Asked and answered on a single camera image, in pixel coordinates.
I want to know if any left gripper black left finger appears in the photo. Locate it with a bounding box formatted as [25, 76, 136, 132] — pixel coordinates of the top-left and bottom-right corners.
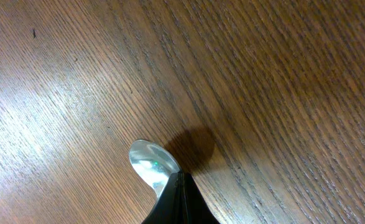
[142, 172, 182, 224]

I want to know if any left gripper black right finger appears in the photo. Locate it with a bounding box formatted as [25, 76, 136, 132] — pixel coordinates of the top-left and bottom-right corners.
[182, 173, 219, 224]

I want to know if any steel teaspoon one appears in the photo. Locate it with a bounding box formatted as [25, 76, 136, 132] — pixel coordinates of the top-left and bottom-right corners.
[129, 139, 182, 198]

